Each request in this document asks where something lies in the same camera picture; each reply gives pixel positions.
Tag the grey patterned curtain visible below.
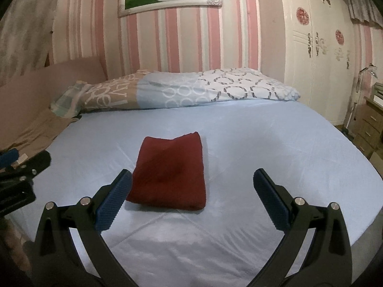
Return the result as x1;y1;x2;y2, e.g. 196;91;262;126
0;0;65;87

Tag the folded patterned quilt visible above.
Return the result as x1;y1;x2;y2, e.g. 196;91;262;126
50;67;300;117

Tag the wooden drawer cabinet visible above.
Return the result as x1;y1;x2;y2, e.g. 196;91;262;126
349;94;383;159

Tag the bed with light blue sheet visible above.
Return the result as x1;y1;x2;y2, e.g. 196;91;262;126
9;97;383;287

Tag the brown blanket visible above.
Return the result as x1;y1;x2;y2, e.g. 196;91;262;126
0;108;80;156

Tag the silver desk lamp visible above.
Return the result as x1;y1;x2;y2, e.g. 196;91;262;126
344;63;379;132

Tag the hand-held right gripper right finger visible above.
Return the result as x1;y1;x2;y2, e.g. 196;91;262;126
250;168;354;287

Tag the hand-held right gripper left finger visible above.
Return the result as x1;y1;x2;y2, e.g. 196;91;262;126
30;169;140;287

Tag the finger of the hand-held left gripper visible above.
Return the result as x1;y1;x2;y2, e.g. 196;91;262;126
12;150;51;183
0;149;18;169

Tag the red knit sweater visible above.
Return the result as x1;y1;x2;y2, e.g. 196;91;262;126
126;132;208;211

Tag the person's left forearm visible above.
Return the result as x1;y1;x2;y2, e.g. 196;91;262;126
0;214;33;287

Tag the pink brown cushion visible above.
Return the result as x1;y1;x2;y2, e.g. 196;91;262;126
0;55;108;144

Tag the patterned window curtain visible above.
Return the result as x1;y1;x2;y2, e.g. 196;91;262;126
341;0;383;27

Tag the white wardrobe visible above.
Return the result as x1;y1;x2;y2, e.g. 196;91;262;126
277;0;364;126

